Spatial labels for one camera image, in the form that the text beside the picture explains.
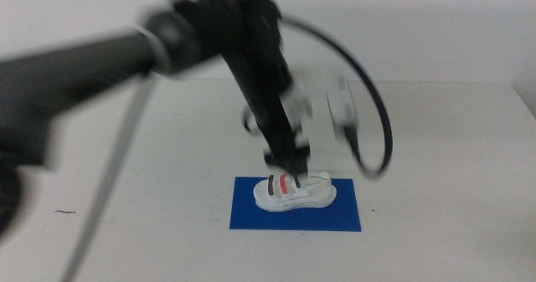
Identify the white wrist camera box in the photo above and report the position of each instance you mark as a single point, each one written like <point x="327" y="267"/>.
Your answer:
<point x="335" y="106"/>

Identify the blue rectangular mat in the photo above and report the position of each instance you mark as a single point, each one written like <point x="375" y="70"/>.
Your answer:
<point x="247" y="219"/>

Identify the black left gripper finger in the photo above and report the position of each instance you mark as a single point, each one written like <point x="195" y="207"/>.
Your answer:
<point x="278" y="161"/>
<point x="300" y="162"/>

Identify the small dark thread scrap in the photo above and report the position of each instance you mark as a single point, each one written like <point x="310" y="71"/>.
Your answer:
<point x="65" y="211"/>

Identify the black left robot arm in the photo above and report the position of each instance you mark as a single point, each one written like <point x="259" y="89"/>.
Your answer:
<point x="75" y="73"/>

